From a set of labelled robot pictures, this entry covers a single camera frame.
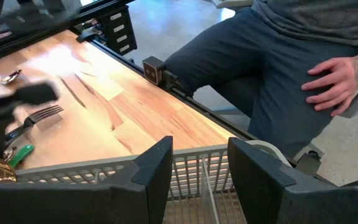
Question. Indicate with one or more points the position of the person's hand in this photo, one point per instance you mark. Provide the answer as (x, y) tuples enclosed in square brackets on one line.
[(334, 87)]

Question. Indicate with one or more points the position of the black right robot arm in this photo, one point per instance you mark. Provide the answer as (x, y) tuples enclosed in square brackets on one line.
[(26, 18)]

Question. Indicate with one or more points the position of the black box white labels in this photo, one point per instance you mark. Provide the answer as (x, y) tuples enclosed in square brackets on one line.
[(132, 34)]

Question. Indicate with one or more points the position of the person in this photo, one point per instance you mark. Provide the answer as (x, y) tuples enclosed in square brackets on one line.
[(259, 62)]

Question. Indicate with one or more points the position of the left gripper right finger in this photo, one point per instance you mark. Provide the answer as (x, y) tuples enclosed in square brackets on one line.
[(291, 202)]

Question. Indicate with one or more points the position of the grey mesh cutlery basket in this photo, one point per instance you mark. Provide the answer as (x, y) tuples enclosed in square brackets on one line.
[(194, 174)]

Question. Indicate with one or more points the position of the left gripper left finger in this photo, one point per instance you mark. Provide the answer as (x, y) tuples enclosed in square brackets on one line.
[(73, 202)]

